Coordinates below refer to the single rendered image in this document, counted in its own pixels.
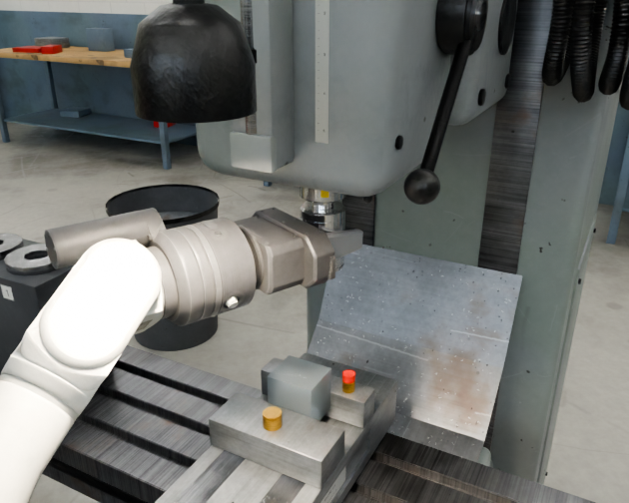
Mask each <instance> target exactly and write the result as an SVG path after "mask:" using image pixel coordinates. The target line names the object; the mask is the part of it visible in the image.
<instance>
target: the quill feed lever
mask: <svg viewBox="0 0 629 503"><path fill-rule="evenodd" d="M487 12H488V0H438V1H437V8H436V19H435V30H436V39H437V43H438V46H439V48H440V49H441V50H442V52H443V53H444V54H446V55H454V57H453V60H452V64H451V67H450V70H449V74H448V77H447V80H446V83H445V87H444V90H443V93H442V97H441V100H440V103H439V106H438V110H437V113H436V116H435V120H434V123H433V126H432V129H431V133H430V136H429V139H428V143H427V146H426V149H425V152H424V156H423V159H422V162H421V166H420V169H417V170H414V171H412V172H411V173H410V174H409V175H408V176H407V177H406V179H405V181H404V186H403V188H404V192H405V195H406V196H407V198H408V199H409V200H410V201H411V202H413V203H415V204H418V205H426V204H429V203H431V202H432V201H434V200H435V199H436V197H437V196H438V194H439V191H440V181H439V178H438V176H437V175H436V174H435V173H434V169H435V166H436V163H437V159H438V156H439V153H440V149H441V146H442V143H443V139H444V136H445V132H446V129H447V126H448V122H449V119H450V116H451V112H452V109H453V106H454V102H455V99H456V95H457V92H458V89H459V85H460V82H461V79H462V75H463V72H464V69H465V65H466V62H467V58H468V56H470V55H472V54H473V53H474V51H476V50H477V49H478V48H479V46H480V44H481V41H482V38H483V35H484V31H485V26H486V20H487Z"/></svg>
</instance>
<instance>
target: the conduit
mask: <svg viewBox="0 0 629 503"><path fill-rule="evenodd" d="M614 1H615V2H614V3H613V4H614V7H613V9H614V11H613V12H612V13H613V15H612V17H613V19H612V20H611V21H612V22H613V23H612V24H611V25H612V27H611V28H610V29H611V30H612V31H611V32H610V33H611V35H610V36H609V37H610V39H609V41H610V43H609V46H608V50H607V52H608V53H607V56H606V59H605V62H604V63H605V64H604V66H603V69H602V72H601V75H600V79H599V83H598V87H599V91H600V92H601V93H602V94H603V95H612V94H614V93H615V92H617V90H618V89H619V87H620V85H621V83H622V85H621V90H620V95H619V102H620V105H621V107H622V108H624V109H625V110H629V60H628V59H629V57H628V56H629V0H614ZM553 2H554V4H553V8H552V10H553V12H552V16H551V18H552V20H551V21H550V22H551V24H550V26H551V27H550V28H549V29H550V31H549V32H548V33H549V35H548V37H549V38H548V39H547V40H548V42H547V46H546V49H545V50H546V52H545V55H544V56H545V57H544V61H543V67H542V81H543V83H545V84H546V85H547V86H555V85H557V84H558V83H560V82H561V80H562V79H563V77H564V75H565V73H566V71H567V69H568V67H569V65H570V76H571V87H572V94H573V97H574V98H575V99H576V100H577V101H578V102H583V103H585V102H587V101H589V100H591V98H592V96H593V94H594V90H595V81H596V80H595V79H596V72H597V71H596V70H597V64H598V63H597V62H598V55H599V54H598V53H599V47H600V45H599V44H600V43H601V42H600V40H601V37H602V36H601V34H602V30H603V29H602V28H603V27H604V26H603V24H604V20H605V18H604V17H606V15H605V14H606V13H607V12H606V10H607V8H606V7H607V6H608V3H609V1H608V0H553ZM627 62H628V64H627ZM626 66H627V67H626ZM622 80H623V82H622Z"/></svg>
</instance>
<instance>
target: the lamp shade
mask: <svg viewBox="0 0 629 503"><path fill-rule="evenodd" d="M130 71H131V79H132V88H133V96H134V105H135V113H136V116H137V117H139V118H141V119H144V120H148V121H154V122H163V123H187V124H188V123H211V122H220V121H228V120H234V119H239V118H243V117H246V116H249V115H252V114H254V113H255V112H256V111H257V84H256V63H255V60H254V57H253V54H252V51H251V48H250V45H249V43H248V40H247V37H246V34H245V31H244V28H243V25H242V23H241V22H240V21H239V20H237V19H236V18H235V17H233V16H232V15H231V14H229V13H228V12H227V11H226V10H224V9H223V8H222V7H220V6H219V5H215V4H209V3H205V0H173V3H169V4H165V5H160V6H159V7H158V8H156V9H155V10H154V11H153V12H152V13H151V14H149V15H148V16H147V17H146V18H145V19H144V20H143V21H141V22H140V23H139V24H138V29H137V34H136V39H135V44H134V49H133V54H132V59H131V64H130Z"/></svg>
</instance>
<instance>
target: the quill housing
mask: <svg viewBox="0 0 629 503"><path fill-rule="evenodd" d="M437 1H438V0H292V4H293V77H294V150H295V157H294V160H293V161H292V162H291V163H289V164H287V165H285V166H283V167H281V168H279V169H277V170H276V171H275V172H273V173H266V172H259V171H253V170H246V169H240V168H234V167H232V159H231V141H230V132H232V131H233V120H228V121H220V122H211V123H196V131H197V144H198V150H199V154H200V157H201V159H202V160H203V162H204V164H205V165H206V166H207V167H208V168H210V169H211V170H213V171H215V172H218V173H220V174H223V175H229V176H235V177H241V178H247V179H253V180H259V181H266V182H272V183H278V184H284V185H290V186H296V187H302V188H308V189H314V190H321V191H327V192H333V193H339V194H345V195H351V196H357V197H370V196H373V195H376V194H379V193H381V192H383V191H384V190H385V189H387V188H388V187H389V186H391V185H392V184H393V183H395V182H396V181H398V180H399V179H400V178H402V177H403V176H404V175H406V174H407V173H408V172H410V171H411V170H413V169H414V168H415V167H417V166H418V165H419V164H421V162H422V159H423V156H424V152H425V149H426V146H427V143H428V139H429V136H430V133H431V129H432V126H433V123H434V120H435V116H436V113H437V110H438V106H439V103H440V100H441V97H442V93H443V90H444V87H445V83H446V80H447V77H448V74H449V67H450V56H451V55H446V54H444V53H443V52H442V50H441V49H440V48H439V46H438V43H437V39H436V30H435V19H436V8H437Z"/></svg>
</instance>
